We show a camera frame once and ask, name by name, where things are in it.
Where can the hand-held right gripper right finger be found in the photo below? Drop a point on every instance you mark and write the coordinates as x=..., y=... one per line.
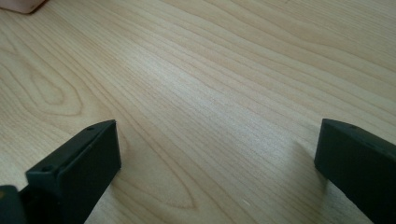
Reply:
x=358, y=161

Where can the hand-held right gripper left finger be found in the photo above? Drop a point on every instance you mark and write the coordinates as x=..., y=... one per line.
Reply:
x=77, y=174

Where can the pink object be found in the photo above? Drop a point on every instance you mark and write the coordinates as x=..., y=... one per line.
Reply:
x=21, y=4

